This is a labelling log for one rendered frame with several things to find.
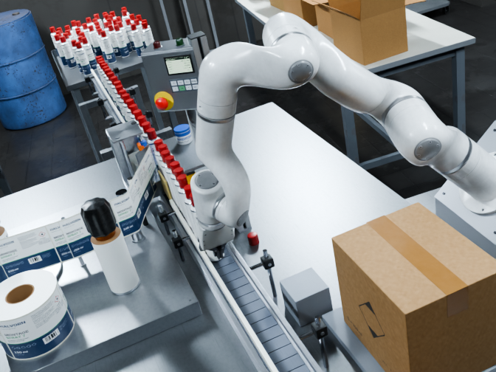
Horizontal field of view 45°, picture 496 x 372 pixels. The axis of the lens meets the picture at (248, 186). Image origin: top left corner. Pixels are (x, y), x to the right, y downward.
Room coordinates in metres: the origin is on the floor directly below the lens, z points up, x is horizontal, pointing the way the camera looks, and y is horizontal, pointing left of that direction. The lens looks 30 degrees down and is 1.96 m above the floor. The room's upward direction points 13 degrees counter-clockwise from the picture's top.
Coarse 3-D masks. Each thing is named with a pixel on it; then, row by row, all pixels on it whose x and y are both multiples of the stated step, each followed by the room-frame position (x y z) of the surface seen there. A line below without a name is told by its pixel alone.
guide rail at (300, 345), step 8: (232, 248) 1.38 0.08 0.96; (240, 256) 1.34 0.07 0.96; (248, 272) 1.26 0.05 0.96; (256, 280) 1.22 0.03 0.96; (264, 296) 1.15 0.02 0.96; (272, 304) 1.12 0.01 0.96; (280, 312) 1.08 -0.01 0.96; (280, 320) 1.06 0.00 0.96; (288, 328) 1.02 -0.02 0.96; (296, 336) 1.00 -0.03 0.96; (296, 344) 0.98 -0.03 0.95; (304, 352) 0.94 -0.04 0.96; (312, 360) 0.91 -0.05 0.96; (312, 368) 0.90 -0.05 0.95; (320, 368) 0.89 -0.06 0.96
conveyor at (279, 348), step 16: (224, 256) 1.46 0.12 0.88; (224, 272) 1.39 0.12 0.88; (240, 272) 1.37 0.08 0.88; (240, 288) 1.30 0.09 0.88; (240, 304) 1.24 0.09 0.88; (256, 304) 1.22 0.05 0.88; (256, 320) 1.16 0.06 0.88; (272, 320) 1.15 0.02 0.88; (272, 336) 1.10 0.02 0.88; (272, 352) 1.04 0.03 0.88; (288, 352) 1.03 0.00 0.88; (288, 368) 0.98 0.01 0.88; (304, 368) 0.97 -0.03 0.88
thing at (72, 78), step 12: (60, 60) 4.04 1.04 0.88; (120, 60) 3.72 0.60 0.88; (132, 60) 3.67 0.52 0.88; (60, 72) 3.61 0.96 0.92; (72, 72) 3.69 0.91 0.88; (96, 72) 3.58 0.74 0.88; (120, 72) 3.54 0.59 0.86; (144, 72) 4.23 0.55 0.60; (72, 84) 3.46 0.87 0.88; (84, 84) 3.48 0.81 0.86; (72, 96) 4.12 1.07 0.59; (156, 108) 4.23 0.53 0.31; (156, 120) 4.24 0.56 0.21; (96, 156) 4.09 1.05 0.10
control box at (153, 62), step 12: (168, 48) 1.68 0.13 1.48; (180, 48) 1.66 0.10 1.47; (192, 48) 1.65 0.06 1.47; (144, 60) 1.69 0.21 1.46; (156, 60) 1.68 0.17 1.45; (192, 60) 1.64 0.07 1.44; (156, 72) 1.68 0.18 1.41; (156, 84) 1.68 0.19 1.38; (168, 84) 1.67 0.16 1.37; (156, 96) 1.69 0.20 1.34; (168, 96) 1.67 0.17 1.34; (180, 96) 1.66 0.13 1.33; (192, 96) 1.65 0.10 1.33; (168, 108) 1.68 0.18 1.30; (180, 108) 1.67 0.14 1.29; (192, 108) 1.66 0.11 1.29
